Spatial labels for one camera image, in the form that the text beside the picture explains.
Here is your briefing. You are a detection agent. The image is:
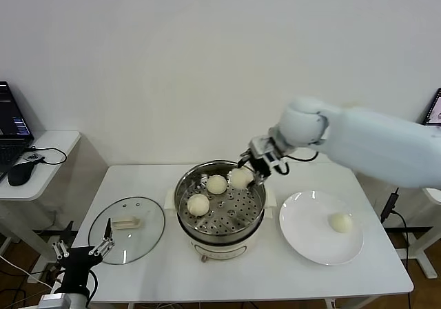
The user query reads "black laptop with pink screen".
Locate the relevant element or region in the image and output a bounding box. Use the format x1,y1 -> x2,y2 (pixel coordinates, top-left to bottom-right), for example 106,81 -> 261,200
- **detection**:
422,88 -> 441,127

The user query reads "round glass pot lid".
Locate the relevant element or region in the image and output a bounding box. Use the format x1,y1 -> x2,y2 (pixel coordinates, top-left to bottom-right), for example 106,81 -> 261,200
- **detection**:
88,196 -> 166,264

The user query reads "round white plate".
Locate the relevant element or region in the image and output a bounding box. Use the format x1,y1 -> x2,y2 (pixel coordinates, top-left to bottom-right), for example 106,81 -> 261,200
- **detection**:
278,190 -> 365,266

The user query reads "black cable with adapter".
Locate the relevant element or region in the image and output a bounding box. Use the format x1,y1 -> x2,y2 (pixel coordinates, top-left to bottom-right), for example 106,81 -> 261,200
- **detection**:
380,186 -> 413,272

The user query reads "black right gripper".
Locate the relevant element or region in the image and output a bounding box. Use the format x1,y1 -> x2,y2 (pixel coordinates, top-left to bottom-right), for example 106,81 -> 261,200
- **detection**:
237,149 -> 277,188

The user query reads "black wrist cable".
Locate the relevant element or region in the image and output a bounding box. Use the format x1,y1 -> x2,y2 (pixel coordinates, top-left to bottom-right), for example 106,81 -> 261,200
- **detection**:
284,148 -> 320,175
51,270 -> 99,299

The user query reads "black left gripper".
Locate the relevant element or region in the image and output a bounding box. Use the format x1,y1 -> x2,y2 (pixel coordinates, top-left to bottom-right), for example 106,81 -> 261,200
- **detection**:
51,218 -> 115,295

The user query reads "white wall socket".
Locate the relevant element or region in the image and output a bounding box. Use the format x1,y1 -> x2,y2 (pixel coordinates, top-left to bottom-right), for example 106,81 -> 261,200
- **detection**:
46,205 -> 65,220

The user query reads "white side table with label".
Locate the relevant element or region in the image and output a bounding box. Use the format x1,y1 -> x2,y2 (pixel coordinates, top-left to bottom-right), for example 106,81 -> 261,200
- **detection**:
384,186 -> 441,279

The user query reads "white side table with mouse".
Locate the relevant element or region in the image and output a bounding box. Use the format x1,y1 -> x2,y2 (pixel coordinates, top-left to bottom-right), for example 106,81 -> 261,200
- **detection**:
0,130 -> 83,265

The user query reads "white steamed baozi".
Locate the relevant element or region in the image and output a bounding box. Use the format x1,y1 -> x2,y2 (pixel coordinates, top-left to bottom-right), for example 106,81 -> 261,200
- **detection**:
327,212 -> 354,234
187,194 -> 210,217
229,168 -> 254,189
205,175 -> 228,195

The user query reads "black laptop with dark screen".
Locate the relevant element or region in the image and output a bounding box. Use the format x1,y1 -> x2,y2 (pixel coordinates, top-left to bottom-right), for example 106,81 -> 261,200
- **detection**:
0,80 -> 35,182

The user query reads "white floor power strip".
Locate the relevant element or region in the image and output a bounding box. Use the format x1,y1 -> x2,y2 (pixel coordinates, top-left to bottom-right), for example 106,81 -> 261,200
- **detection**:
26,269 -> 52,285

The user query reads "black computer mouse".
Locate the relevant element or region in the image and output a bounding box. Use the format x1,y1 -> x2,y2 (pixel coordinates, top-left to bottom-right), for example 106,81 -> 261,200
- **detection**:
7,162 -> 35,186

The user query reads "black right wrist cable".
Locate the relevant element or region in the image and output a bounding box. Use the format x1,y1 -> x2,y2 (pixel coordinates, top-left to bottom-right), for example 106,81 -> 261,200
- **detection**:
284,148 -> 320,175

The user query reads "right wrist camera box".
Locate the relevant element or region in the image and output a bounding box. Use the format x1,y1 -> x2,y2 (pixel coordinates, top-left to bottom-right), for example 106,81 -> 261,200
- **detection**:
248,135 -> 289,174

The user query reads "thin black hub cable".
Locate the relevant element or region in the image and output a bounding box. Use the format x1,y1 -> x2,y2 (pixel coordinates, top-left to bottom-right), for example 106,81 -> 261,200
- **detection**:
24,146 -> 68,166

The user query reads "stainless steel steamer basket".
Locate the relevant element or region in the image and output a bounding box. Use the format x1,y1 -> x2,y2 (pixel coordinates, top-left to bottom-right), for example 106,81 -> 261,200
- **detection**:
165,159 -> 278,236

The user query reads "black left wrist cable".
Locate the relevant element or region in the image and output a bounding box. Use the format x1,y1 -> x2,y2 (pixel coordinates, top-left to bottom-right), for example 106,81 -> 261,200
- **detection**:
51,270 -> 99,299

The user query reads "white electric cooker base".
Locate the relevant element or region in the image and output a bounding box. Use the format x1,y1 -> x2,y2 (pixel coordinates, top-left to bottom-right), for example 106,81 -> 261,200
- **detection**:
177,212 -> 266,263

